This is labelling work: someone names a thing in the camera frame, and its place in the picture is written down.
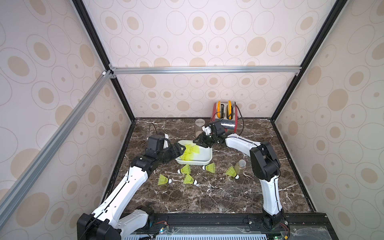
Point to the black corner frame post left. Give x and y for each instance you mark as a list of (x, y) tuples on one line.
[(96, 41)]

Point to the black corner frame post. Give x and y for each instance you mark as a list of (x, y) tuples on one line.
[(96, 41), (318, 41)]

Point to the silver aluminium crossbar back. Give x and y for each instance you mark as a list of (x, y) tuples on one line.
[(207, 70)]

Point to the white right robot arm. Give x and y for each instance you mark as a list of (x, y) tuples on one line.
[(265, 166)]

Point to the red silver toaster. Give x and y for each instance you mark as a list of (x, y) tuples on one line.
[(227, 113)]

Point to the silver aluminium crossbar left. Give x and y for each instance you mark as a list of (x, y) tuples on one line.
[(28, 178)]

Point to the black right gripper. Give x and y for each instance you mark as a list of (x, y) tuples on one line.
[(204, 139)]

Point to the clear jar with white lid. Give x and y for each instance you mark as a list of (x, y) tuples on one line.
[(199, 124)]

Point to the green shuttlecock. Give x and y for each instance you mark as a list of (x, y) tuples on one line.
[(188, 157), (189, 148), (190, 180), (232, 173), (211, 168), (186, 170), (195, 149), (164, 180)]

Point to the black corner frame post right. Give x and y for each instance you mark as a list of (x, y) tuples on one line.
[(318, 41)]

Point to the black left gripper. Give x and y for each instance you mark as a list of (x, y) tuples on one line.
[(175, 153)]

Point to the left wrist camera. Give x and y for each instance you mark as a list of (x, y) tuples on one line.
[(156, 143)]

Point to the white plastic storage box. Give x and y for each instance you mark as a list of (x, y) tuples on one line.
[(202, 159)]

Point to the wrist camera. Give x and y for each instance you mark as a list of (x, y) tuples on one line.
[(214, 129), (156, 143)]

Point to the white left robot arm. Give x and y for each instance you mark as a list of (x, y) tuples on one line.
[(120, 192)]

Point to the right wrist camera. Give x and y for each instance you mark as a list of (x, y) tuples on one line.
[(214, 129)]

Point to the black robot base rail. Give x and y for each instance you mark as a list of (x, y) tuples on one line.
[(307, 226)]

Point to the small jar with grey lid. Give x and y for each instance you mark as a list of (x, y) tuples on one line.
[(240, 167)]

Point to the silver aluminium crossbar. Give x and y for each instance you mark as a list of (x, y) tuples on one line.
[(207, 70), (28, 178)]

